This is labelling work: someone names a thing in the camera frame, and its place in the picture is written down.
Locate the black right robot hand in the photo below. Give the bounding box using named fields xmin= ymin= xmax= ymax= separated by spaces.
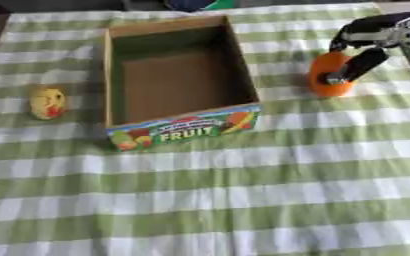
xmin=317 ymin=11 xmax=410 ymax=85

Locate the orange round toy fruit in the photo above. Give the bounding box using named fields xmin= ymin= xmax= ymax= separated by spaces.
xmin=306 ymin=51 xmax=358 ymax=98

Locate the open cardboard box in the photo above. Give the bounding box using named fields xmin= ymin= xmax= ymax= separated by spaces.
xmin=100 ymin=14 xmax=263 ymax=152

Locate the yellow round soft toy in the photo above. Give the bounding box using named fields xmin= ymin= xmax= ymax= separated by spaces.
xmin=28 ymin=86 xmax=69 ymax=121

